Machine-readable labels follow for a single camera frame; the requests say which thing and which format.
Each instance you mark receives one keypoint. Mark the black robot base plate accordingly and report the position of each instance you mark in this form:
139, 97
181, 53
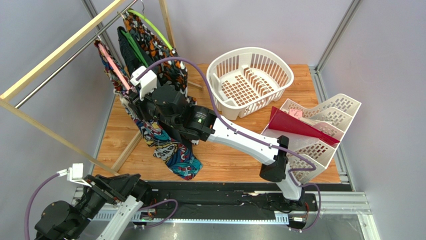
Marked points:
226, 200

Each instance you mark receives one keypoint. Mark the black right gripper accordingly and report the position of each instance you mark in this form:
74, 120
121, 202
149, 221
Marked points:
137, 101

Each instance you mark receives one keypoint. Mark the colourful comic print shorts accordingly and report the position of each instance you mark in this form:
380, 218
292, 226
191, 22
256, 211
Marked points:
177, 157

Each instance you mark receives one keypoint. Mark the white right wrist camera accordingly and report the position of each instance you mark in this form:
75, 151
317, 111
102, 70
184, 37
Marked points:
144, 84

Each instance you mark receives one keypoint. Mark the white plastic laundry basket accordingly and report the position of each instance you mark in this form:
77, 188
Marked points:
246, 80

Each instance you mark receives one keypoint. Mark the dark green clothes hanger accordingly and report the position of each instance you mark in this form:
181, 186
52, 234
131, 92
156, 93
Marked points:
135, 47

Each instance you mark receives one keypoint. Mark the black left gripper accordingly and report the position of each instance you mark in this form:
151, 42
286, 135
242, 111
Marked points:
113, 188

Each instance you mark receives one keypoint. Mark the red plastic folder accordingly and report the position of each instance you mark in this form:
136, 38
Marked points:
281, 121

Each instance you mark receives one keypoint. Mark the pink sticky note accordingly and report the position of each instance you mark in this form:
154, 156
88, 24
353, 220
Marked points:
296, 113

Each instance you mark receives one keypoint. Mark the white tiered file organizer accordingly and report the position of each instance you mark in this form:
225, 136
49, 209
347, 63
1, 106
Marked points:
332, 117

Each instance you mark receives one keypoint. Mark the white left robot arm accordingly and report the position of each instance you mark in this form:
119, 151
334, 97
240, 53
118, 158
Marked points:
60, 220

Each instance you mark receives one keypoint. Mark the white slotted cable duct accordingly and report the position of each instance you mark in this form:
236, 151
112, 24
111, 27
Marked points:
277, 219

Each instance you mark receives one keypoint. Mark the wooden clothes rack frame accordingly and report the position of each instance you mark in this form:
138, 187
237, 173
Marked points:
45, 64

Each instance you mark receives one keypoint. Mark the dark grey shorts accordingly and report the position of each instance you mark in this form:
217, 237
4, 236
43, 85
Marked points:
132, 63

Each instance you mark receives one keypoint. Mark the aluminium frame post right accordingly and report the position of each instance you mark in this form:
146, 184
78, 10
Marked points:
345, 21

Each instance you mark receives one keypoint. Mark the orange camouflage print shorts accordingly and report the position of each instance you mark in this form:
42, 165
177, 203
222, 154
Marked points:
171, 73

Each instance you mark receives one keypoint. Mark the metal hanging rod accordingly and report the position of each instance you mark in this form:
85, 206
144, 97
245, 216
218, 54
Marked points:
107, 22

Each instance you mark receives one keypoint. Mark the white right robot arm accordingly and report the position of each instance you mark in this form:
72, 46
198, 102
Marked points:
189, 122

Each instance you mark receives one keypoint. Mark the aluminium frame post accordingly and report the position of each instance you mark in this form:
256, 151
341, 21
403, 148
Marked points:
345, 21
104, 37

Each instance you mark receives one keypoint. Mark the aluminium frame post left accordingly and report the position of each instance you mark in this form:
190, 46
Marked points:
104, 37

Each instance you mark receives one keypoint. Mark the light green clothes hanger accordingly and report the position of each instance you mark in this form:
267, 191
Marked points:
156, 30

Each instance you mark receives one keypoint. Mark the pink clothes hanger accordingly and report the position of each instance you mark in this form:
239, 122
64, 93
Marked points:
114, 67

